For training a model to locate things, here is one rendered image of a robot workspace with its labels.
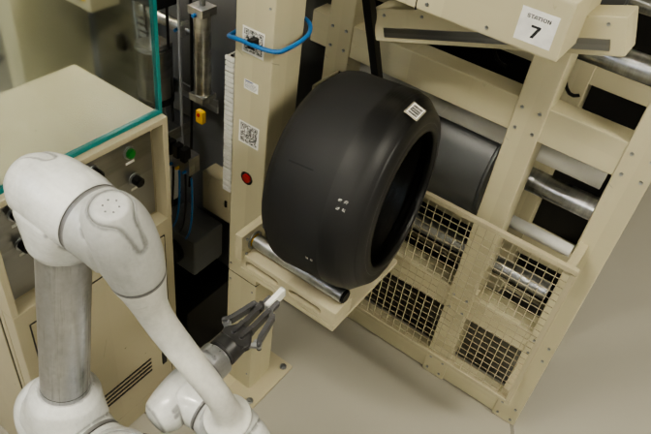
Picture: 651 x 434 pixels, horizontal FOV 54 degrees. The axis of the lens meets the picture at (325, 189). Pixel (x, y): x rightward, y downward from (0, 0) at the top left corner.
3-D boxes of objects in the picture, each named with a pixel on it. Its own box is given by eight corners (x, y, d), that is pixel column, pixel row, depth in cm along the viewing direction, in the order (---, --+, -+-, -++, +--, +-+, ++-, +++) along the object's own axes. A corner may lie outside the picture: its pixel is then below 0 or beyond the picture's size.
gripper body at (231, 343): (232, 356, 149) (258, 329, 154) (205, 336, 152) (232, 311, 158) (233, 372, 154) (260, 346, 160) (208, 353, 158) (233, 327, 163)
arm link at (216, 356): (187, 351, 149) (204, 333, 152) (191, 370, 155) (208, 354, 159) (215, 373, 145) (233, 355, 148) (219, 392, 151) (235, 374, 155)
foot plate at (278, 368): (200, 373, 261) (200, 370, 260) (244, 333, 279) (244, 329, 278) (250, 412, 251) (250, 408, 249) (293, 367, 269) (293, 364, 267)
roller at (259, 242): (260, 233, 199) (253, 246, 199) (253, 232, 195) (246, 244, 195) (352, 291, 185) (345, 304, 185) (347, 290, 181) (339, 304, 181)
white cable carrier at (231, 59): (222, 188, 206) (224, 54, 175) (232, 181, 209) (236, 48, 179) (232, 195, 204) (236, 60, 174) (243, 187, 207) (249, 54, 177)
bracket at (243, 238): (233, 256, 197) (234, 233, 191) (311, 196, 224) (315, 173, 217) (242, 262, 196) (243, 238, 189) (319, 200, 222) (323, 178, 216)
